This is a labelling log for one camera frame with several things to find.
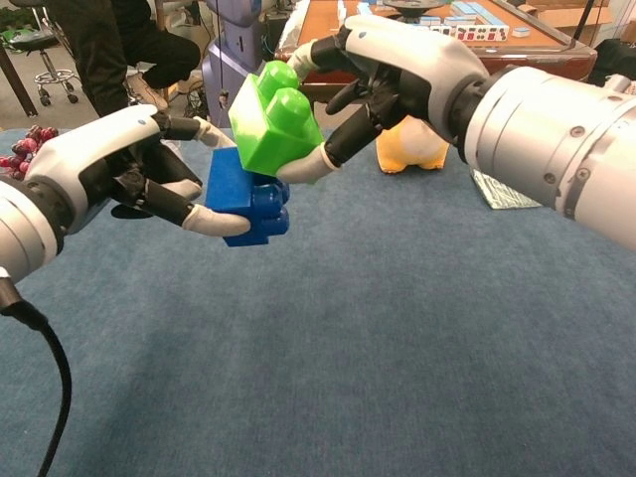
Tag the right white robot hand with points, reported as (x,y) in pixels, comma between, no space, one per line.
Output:
(412,59)

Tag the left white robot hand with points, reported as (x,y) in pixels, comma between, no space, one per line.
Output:
(89,149)

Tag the blue building block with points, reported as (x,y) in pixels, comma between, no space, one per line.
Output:
(228,184)

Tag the green toy brick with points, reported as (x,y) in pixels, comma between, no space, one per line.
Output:
(268,129)

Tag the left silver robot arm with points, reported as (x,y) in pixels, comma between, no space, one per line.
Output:
(25,233)

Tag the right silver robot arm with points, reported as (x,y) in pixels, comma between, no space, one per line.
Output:
(546,139)

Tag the red grape bunch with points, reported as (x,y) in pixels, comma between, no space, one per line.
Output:
(25,149)

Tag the mahjong tile row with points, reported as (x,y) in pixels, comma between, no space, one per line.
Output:
(477,34)

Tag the chrome stool black seat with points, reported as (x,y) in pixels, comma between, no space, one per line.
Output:
(49,74)

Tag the yellow duck plush toy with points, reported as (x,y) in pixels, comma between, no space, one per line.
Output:
(407,154)

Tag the person in black trousers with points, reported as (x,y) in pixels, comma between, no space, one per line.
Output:
(99,49)

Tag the brown mahjong table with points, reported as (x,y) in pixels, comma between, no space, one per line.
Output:
(318,20)

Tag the green dustpan set in bag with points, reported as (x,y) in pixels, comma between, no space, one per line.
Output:
(497,194)

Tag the blue machine base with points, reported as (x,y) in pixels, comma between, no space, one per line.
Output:
(233,59)

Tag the blue tablecloth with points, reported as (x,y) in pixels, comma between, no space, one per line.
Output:
(348,348)

